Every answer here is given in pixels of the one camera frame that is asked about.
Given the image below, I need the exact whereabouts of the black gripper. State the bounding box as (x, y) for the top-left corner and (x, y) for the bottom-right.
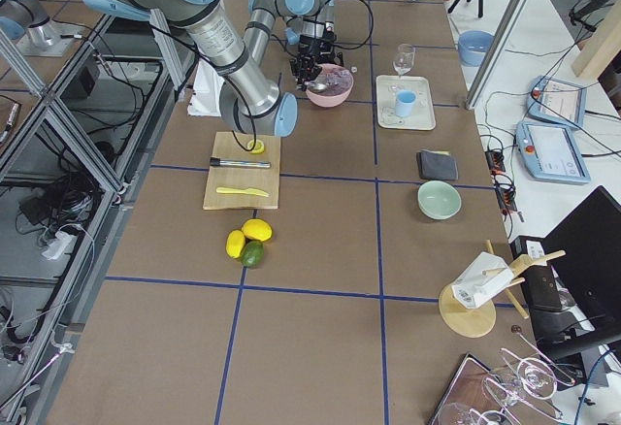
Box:
(319, 31), (344, 66)
(290, 35), (321, 89)

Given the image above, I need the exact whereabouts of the pink bowl of ice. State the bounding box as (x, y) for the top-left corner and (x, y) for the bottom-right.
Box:
(306, 63), (354, 108)

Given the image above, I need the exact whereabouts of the metal ice scoop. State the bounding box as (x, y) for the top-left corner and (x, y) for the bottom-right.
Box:
(306, 81), (330, 93)

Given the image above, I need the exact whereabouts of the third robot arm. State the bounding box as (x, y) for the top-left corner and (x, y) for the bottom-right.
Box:
(1, 0), (83, 57)

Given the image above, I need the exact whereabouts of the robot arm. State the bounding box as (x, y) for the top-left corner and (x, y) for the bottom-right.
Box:
(83, 0), (336, 137)
(278, 0), (343, 74)

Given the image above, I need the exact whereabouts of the light blue cup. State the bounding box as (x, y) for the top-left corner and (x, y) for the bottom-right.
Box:
(394, 89), (417, 118)

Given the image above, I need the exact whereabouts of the clear wine glass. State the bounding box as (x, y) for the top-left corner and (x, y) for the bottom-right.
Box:
(390, 44), (415, 93)

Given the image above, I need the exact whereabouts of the cream bear tray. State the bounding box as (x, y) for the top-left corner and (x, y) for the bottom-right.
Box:
(376, 75), (436, 131)

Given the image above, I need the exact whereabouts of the lemon half slice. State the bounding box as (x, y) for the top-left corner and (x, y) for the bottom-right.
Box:
(246, 139), (265, 154)

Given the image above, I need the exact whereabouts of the wooden cutting board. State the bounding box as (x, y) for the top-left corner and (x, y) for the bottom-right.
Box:
(203, 131), (281, 211)

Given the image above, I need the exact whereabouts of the metal cylinder rod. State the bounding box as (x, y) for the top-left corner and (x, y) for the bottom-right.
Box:
(210, 157), (272, 169)

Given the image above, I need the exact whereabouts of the blue basin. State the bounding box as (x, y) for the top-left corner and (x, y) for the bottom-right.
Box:
(457, 30), (494, 67)

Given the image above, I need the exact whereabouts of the yellow plastic knife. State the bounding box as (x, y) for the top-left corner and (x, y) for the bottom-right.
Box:
(215, 186), (270, 198)

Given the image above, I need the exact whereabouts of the grey folded cloth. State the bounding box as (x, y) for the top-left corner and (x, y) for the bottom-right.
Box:
(416, 150), (459, 180)

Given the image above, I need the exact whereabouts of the yellow lemon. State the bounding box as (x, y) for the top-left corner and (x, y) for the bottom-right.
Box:
(225, 229), (246, 259)
(242, 218), (273, 242)

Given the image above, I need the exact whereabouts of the green bowl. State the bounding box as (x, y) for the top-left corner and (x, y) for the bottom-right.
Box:
(417, 180), (462, 220)

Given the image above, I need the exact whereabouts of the green lime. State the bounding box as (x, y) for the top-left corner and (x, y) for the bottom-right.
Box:
(240, 241), (264, 268)

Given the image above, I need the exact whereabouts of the left teach pendant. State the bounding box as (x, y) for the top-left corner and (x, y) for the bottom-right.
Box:
(526, 76), (587, 129)

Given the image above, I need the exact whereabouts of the teach pendant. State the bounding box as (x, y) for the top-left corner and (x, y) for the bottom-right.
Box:
(526, 76), (587, 129)
(515, 121), (591, 184)

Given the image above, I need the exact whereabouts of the right teach pendant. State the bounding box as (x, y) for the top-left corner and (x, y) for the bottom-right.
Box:
(515, 121), (591, 184)

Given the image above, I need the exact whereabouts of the white carton box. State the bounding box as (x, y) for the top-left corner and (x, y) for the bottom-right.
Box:
(450, 252), (513, 310)

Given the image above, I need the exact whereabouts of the wooden stand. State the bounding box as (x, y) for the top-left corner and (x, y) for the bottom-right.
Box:
(439, 240), (566, 339)

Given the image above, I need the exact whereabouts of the black monitor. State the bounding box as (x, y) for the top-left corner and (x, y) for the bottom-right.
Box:
(523, 185), (620, 360)

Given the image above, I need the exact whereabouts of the white power adapter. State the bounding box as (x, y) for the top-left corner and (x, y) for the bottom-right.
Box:
(42, 230), (74, 260)

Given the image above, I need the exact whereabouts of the upside-down wine glass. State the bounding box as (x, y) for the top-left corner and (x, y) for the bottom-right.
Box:
(482, 325), (576, 422)

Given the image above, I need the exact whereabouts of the aluminium frame post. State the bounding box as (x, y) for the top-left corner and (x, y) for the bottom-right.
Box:
(465, 0), (529, 110)

